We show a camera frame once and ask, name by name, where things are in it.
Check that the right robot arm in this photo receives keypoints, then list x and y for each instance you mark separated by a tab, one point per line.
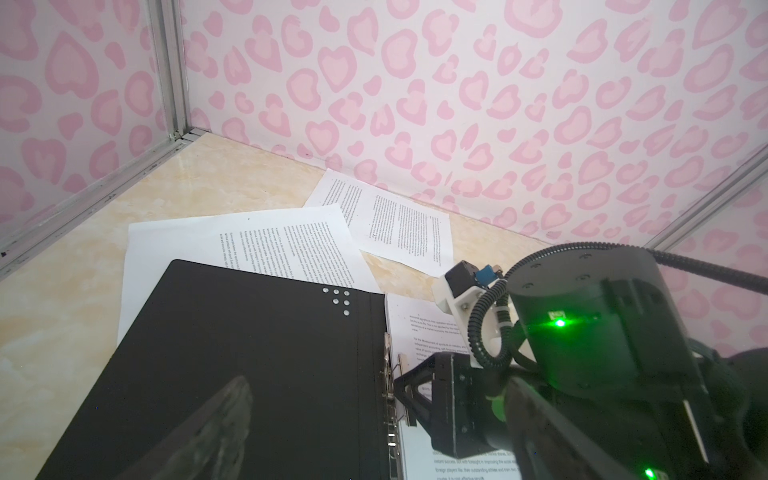
579	365

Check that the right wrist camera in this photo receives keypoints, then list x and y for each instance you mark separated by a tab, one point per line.
457	292

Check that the right corner aluminium post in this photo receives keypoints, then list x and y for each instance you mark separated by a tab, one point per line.
751	173

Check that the corner aluminium post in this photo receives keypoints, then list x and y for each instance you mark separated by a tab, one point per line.
164	17
751	173

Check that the printed paper sheet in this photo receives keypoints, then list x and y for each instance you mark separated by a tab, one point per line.
310	244

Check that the blue folder black inside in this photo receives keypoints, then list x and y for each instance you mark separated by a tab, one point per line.
313	354

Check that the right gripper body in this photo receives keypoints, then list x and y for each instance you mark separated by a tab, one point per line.
467	413

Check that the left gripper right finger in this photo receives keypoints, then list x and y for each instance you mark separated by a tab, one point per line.
547	445

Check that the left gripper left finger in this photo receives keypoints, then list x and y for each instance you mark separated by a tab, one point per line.
209	444

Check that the left corner aluminium post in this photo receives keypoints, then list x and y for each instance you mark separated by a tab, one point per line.
164	17

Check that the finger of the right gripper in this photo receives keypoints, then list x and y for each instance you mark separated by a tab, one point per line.
417	406

